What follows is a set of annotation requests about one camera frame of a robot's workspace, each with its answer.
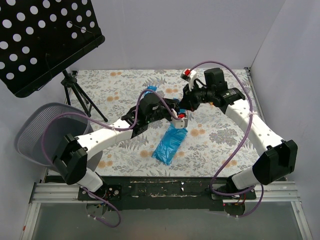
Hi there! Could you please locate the blue plastic trash bag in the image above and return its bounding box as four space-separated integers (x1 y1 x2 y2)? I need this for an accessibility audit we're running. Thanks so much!
151 124 188 166

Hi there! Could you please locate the small blue bag piece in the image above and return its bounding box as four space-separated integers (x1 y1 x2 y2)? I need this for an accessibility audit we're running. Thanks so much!
144 85 157 95

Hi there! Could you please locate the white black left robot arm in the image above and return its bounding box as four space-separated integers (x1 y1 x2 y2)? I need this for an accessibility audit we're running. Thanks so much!
51 93 188 200

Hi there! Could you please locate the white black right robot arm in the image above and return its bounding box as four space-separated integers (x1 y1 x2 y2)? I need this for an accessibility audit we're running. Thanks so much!
179 68 298 199

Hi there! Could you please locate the grey mesh trash bin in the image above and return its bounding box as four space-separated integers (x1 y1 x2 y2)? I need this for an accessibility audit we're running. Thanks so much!
14 102 94 172

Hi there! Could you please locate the floral table mat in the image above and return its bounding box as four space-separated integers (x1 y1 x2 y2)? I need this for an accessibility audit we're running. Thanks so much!
77 69 259 177

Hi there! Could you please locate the black perforated music stand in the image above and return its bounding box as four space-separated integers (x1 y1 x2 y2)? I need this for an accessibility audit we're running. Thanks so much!
0 0 105 115

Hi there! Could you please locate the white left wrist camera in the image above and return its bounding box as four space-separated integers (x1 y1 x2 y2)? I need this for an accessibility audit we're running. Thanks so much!
171 112 188 129

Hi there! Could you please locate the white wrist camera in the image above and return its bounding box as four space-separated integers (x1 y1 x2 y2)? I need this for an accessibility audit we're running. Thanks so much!
180 68 198 91
171 112 188 129

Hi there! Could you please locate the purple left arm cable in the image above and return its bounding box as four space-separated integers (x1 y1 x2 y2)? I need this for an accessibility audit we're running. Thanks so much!
40 89 183 228

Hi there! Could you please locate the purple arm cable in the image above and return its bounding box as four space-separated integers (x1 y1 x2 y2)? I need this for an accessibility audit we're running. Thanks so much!
40 89 183 228
192 60 265 219

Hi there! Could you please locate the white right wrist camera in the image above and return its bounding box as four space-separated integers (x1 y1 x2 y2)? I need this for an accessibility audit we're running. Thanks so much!
180 68 198 91

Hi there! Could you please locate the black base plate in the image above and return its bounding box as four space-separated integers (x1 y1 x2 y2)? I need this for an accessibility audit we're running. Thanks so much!
44 175 266 212

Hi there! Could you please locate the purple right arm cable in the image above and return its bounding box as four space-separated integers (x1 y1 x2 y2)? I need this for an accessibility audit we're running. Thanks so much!
192 60 265 219

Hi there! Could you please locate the aluminium frame rail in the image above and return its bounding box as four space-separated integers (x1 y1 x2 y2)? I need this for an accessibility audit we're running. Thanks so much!
20 182 98 240

